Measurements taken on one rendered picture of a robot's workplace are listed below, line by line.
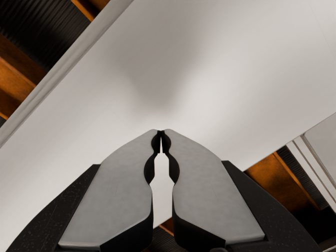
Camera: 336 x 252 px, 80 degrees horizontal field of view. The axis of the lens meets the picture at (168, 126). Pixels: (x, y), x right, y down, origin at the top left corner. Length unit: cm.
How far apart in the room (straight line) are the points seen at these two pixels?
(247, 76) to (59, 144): 17
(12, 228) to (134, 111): 21
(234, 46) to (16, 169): 23
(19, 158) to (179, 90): 16
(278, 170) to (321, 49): 34
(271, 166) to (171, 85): 36
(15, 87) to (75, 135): 23
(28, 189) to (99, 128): 11
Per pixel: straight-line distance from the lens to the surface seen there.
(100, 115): 18
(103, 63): 17
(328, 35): 20
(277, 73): 19
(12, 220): 31
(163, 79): 17
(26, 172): 25
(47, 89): 20
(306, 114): 22
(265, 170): 49
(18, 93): 42
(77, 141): 20
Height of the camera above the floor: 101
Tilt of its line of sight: 63 degrees down
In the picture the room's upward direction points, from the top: 175 degrees clockwise
